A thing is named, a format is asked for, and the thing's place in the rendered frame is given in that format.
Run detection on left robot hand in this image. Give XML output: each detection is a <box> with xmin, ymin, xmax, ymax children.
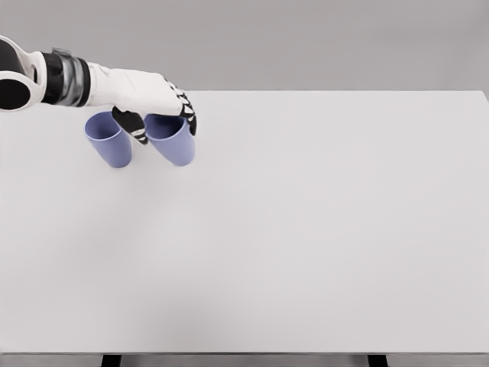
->
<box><xmin>111</xmin><ymin>68</ymin><xmax>199</xmax><ymax>145</ymax></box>

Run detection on blue plastic cup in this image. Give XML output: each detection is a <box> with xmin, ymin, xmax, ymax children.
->
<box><xmin>84</xmin><ymin>112</ymin><xmax>134</xmax><ymax>169</ymax></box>
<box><xmin>143</xmin><ymin>113</ymin><xmax>196</xmax><ymax>167</ymax></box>

